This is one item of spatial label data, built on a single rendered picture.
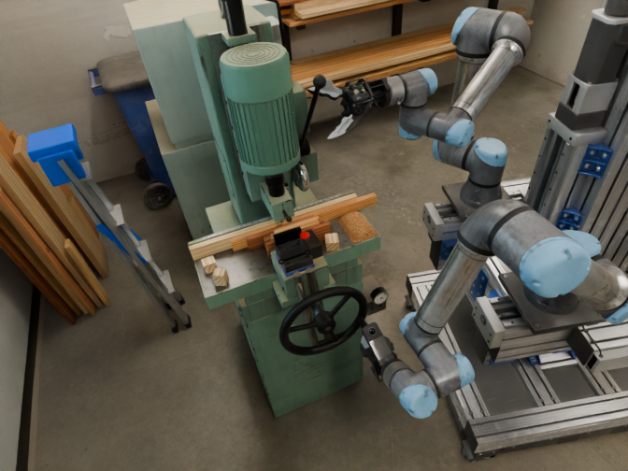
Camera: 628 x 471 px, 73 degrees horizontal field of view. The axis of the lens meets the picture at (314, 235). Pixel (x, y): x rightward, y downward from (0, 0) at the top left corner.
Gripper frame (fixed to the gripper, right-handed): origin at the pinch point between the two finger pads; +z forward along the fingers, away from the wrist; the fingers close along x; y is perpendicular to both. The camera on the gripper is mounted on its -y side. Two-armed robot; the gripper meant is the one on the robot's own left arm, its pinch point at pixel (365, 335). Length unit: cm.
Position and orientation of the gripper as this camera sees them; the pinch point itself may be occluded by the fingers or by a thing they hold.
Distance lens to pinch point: 134.8
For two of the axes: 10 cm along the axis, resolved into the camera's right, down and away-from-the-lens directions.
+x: 9.2, -3.6, 1.6
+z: -2.4, -1.9, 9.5
